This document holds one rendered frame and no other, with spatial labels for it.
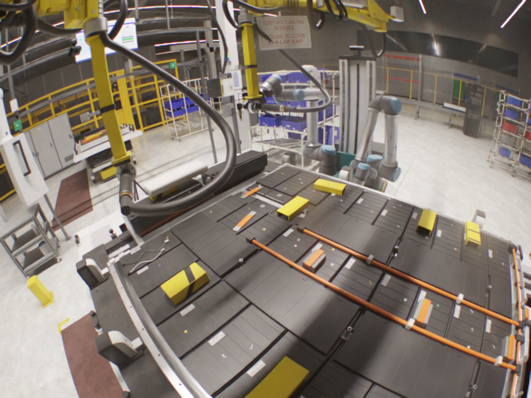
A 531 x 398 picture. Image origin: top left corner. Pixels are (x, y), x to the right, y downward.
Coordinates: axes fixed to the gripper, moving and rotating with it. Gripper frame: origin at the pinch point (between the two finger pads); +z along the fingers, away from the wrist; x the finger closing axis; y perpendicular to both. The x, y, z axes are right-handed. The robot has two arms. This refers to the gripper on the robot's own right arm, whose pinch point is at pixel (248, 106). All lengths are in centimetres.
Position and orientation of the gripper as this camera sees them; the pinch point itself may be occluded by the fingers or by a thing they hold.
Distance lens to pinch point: 151.7
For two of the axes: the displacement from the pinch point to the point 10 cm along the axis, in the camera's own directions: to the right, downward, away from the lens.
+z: -5.8, 7.8, -2.3
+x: -4.3, -5.3, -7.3
